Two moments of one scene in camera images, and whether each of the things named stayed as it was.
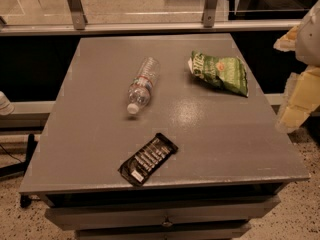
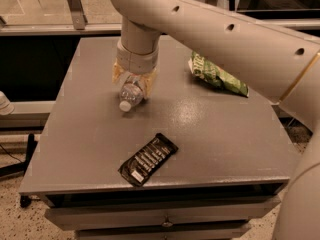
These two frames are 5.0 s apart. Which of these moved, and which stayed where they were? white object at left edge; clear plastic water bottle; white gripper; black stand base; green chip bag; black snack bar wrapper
Moved: clear plastic water bottle; white gripper
Stayed: black stand base; black snack bar wrapper; green chip bag; white object at left edge
